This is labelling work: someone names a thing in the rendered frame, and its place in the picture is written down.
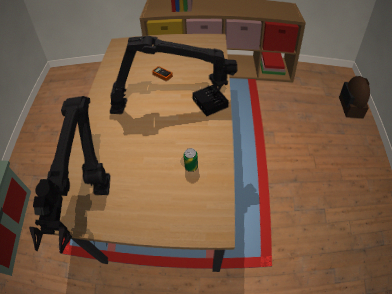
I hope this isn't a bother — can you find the black lighting desk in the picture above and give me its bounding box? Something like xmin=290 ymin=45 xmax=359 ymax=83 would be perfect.
xmin=192 ymin=85 xmax=229 ymax=116

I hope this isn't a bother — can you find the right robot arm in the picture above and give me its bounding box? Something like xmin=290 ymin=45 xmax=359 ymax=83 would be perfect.
xmin=33 ymin=96 xmax=110 ymax=221

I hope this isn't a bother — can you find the green and yellow drink can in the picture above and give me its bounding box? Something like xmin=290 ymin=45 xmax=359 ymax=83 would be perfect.
xmin=183 ymin=148 xmax=198 ymax=172

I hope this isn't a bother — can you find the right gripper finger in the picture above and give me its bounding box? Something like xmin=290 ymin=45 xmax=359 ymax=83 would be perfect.
xmin=59 ymin=228 xmax=72 ymax=254
xmin=29 ymin=227 xmax=43 ymax=251

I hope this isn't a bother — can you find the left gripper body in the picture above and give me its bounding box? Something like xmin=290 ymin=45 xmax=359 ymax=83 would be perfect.
xmin=209 ymin=71 xmax=228 ymax=87

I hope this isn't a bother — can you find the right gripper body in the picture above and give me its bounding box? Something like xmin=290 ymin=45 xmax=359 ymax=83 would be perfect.
xmin=35 ymin=220 xmax=70 ymax=235

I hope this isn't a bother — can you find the orange pocket multimeter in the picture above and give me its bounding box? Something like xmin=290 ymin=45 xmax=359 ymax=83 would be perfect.
xmin=152 ymin=66 xmax=173 ymax=81

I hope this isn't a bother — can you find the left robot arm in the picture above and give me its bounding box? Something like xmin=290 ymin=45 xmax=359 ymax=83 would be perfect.
xmin=110 ymin=36 xmax=237 ymax=114

